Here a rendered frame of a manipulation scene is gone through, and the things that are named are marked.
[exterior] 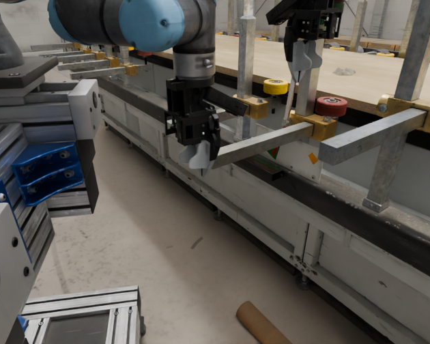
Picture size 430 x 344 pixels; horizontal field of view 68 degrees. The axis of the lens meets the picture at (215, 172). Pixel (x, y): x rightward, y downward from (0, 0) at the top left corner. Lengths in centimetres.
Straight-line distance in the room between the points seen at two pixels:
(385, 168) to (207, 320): 94
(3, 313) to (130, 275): 133
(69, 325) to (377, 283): 106
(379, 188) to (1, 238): 74
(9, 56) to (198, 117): 36
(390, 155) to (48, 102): 71
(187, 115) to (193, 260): 115
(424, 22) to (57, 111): 70
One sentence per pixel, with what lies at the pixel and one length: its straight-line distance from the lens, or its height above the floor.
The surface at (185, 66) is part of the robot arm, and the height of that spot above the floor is 105.
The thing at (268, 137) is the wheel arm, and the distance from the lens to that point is 78.
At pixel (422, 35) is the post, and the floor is 109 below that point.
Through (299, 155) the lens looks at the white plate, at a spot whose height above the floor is 76.
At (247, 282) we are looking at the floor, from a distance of 157.
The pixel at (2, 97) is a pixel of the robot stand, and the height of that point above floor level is 100.
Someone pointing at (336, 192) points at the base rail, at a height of 70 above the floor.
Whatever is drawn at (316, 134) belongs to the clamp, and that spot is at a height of 84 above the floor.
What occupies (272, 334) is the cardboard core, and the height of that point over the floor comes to 8.
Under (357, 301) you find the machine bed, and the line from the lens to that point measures 138.
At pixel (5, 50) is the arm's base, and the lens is 72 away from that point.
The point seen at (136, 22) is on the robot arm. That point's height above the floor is 112.
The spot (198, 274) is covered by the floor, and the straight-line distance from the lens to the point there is 160.
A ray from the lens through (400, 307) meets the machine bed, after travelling 133.
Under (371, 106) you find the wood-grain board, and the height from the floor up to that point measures 89.
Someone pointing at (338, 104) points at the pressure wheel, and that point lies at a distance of 92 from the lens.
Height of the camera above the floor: 115
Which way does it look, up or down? 29 degrees down
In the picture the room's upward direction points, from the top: straight up
